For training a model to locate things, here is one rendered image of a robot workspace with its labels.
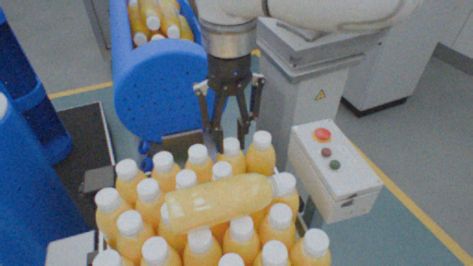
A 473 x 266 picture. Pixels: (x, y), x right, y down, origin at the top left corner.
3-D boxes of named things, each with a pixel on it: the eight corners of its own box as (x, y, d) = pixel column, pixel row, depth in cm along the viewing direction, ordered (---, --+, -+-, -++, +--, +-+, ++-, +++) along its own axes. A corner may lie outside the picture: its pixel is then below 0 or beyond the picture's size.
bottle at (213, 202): (175, 243, 47) (287, 210, 52) (164, 197, 47) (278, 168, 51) (172, 230, 54) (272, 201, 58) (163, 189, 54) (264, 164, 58)
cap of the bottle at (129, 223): (115, 234, 54) (112, 228, 52) (126, 213, 56) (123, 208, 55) (137, 237, 53) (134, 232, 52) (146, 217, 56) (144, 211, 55)
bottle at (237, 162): (224, 184, 84) (221, 134, 71) (248, 191, 82) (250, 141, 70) (213, 206, 79) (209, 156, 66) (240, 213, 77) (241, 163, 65)
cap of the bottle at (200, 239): (185, 235, 53) (184, 230, 52) (206, 226, 55) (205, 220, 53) (193, 256, 51) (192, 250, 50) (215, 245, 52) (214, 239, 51)
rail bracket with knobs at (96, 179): (132, 187, 83) (123, 162, 76) (134, 210, 78) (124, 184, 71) (92, 197, 81) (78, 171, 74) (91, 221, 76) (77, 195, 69)
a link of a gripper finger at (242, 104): (228, 72, 57) (236, 70, 57) (240, 115, 65) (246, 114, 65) (234, 84, 54) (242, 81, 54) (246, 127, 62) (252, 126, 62)
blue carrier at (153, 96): (182, 12, 152) (167, -57, 132) (234, 129, 91) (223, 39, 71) (122, 23, 147) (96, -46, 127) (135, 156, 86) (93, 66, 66)
